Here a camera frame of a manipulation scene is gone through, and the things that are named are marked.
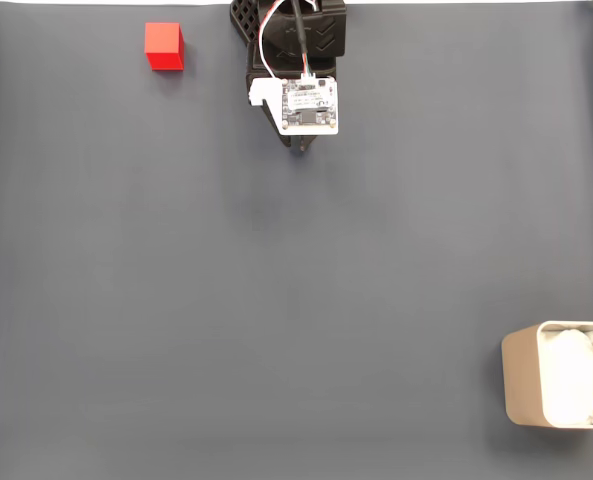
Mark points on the red cube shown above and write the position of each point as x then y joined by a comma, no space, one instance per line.
163,45

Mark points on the beige open box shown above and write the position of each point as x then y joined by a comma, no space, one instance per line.
521,380

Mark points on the blue-grey table mat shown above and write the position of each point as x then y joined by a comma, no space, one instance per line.
276,275

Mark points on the white crumpled tissue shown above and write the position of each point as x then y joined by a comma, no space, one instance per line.
571,375

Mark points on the white mounted camera board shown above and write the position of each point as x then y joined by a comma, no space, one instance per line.
306,100

